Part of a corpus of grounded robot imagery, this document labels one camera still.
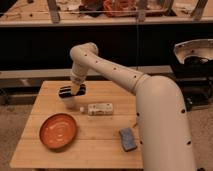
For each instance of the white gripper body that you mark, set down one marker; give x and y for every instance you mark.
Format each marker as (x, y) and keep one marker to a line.
(78, 73)

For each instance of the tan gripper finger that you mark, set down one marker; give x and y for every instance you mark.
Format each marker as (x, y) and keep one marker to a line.
(74, 89)

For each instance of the black white striped eraser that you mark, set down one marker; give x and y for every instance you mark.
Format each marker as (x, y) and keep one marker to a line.
(66, 91)

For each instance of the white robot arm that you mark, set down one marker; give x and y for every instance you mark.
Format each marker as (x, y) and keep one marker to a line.
(160, 108)

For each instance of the orange bowl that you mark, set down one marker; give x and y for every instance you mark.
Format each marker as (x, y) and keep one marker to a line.
(58, 131)

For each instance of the wooden table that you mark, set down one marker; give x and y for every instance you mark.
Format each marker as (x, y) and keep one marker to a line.
(97, 144)

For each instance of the blue sponge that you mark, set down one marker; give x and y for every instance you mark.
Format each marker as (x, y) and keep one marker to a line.
(127, 139)

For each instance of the orange object on shelf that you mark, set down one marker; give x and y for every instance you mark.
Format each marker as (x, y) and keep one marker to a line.
(119, 8)

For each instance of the white domed machine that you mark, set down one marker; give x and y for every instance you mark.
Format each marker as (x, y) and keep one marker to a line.
(194, 59)

